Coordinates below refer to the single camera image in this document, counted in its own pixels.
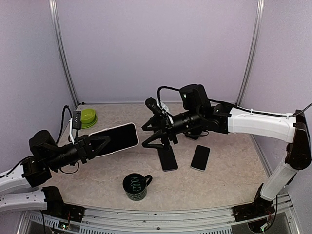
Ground black phone case right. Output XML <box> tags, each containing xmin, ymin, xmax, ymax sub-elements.
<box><xmin>185</xmin><ymin>132</ymin><xmax>201</xmax><ymax>140</ymax></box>

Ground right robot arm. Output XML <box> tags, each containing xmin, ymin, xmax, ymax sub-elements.
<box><xmin>142</xmin><ymin>84</ymin><xmax>312</xmax><ymax>216</ymax></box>

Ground right aluminium frame post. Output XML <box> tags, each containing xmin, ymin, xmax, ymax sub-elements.
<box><xmin>236</xmin><ymin>0</ymin><xmax>265</xmax><ymax>106</ymax></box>

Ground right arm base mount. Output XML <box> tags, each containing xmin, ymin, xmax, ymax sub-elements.
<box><xmin>232</xmin><ymin>199</ymin><xmax>275</xmax><ymax>222</ymax></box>

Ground silver edged black phone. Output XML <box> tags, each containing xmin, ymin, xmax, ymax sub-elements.
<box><xmin>191</xmin><ymin>145</ymin><xmax>210</xmax><ymax>172</ymax></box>

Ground aluminium frame post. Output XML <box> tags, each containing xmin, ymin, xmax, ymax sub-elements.
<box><xmin>236</xmin><ymin>0</ymin><xmax>265</xmax><ymax>106</ymax></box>
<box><xmin>48</xmin><ymin>0</ymin><xmax>79</xmax><ymax>108</ymax></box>

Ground purple edged black phone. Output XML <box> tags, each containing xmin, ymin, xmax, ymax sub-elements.
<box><xmin>157</xmin><ymin>146</ymin><xmax>178</xmax><ymax>172</ymax></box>

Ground black mug green print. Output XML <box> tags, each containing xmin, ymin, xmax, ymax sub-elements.
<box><xmin>122</xmin><ymin>173</ymin><xmax>153</xmax><ymax>201</ymax></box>

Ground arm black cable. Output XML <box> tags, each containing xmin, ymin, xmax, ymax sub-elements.
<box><xmin>157</xmin><ymin>86</ymin><xmax>312</xmax><ymax>230</ymax></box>
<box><xmin>0</xmin><ymin>105</ymin><xmax>81</xmax><ymax>234</ymax></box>

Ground front aluminium rail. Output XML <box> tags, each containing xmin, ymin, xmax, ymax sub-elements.
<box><xmin>17</xmin><ymin>194</ymin><xmax>300</xmax><ymax>234</ymax></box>

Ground large black phone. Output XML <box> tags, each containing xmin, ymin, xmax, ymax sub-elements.
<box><xmin>97</xmin><ymin>124</ymin><xmax>139</xmax><ymax>156</ymax></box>

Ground green plastic plate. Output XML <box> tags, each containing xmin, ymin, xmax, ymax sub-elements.
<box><xmin>81</xmin><ymin>115</ymin><xmax>98</xmax><ymax>129</ymax></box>

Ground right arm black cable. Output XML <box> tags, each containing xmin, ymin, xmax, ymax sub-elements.
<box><xmin>157</xmin><ymin>86</ymin><xmax>312</xmax><ymax>230</ymax></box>

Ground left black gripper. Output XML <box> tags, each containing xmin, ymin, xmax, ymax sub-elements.
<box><xmin>45</xmin><ymin>134</ymin><xmax>110</xmax><ymax>171</ymax></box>

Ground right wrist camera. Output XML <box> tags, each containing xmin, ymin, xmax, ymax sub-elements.
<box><xmin>145</xmin><ymin>97</ymin><xmax>171</xmax><ymax>123</ymax></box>

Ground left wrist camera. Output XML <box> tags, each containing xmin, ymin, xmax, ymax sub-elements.
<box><xmin>69</xmin><ymin>111</ymin><xmax>82</xmax><ymax>144</ymax></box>

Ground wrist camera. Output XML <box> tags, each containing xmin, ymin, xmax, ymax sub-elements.
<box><xmin>145</xmin><ymin>97</ymin><xmax>171</xmax><ymax>123</ymax></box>
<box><xmin>69</xmin><ymin>111</ymin><xmax>82</xmax><ymax>144</ymax></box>

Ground left aluminium frame post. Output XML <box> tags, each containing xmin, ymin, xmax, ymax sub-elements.
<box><xmin>48</xmin><ymin>0</ymin><xmax>79</xmax><ymax>108</ymax></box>

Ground green plastic bowl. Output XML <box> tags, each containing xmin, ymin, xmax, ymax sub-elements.
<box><xmin>81</xmin><ymin>109</ymin><xmax>96</xmax><ymax>124</ymax></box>

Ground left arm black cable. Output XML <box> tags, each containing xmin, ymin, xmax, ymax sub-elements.
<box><xmin>0</xmin><ymin>105</ymin><xmax>81</xmax><ymax>234</ymax></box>

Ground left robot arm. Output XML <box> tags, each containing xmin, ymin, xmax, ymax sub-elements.
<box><xmin>0</xmin><ymin>130</ymin><xmax>110</xmax><ymax>217</ymax></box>

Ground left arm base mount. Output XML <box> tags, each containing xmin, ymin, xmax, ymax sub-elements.
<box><xmin>41</xmin><ymin>186</ymin><xmax>85</xmax><ymax>223</ymax></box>

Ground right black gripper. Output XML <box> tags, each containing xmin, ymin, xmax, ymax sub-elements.
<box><xmin>141</xmin><ymin>108</ymin><xmax>202</xmax><ymax>150</ymax></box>

